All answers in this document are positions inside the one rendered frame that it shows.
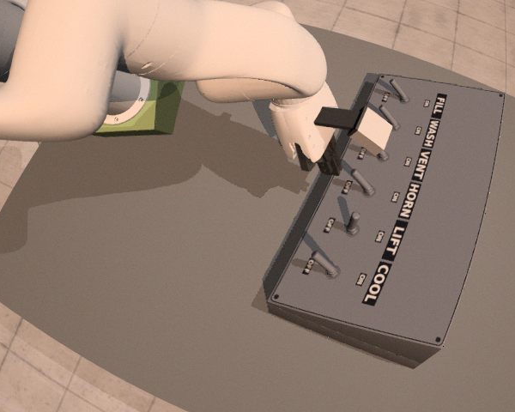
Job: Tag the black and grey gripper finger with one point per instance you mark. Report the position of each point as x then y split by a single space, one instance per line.
331 148
327 163

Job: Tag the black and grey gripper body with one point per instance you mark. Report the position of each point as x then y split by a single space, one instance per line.
294 124

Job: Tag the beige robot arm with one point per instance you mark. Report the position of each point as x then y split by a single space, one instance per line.
60 71

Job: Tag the grey switch console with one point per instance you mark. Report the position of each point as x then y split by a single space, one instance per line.
403 236

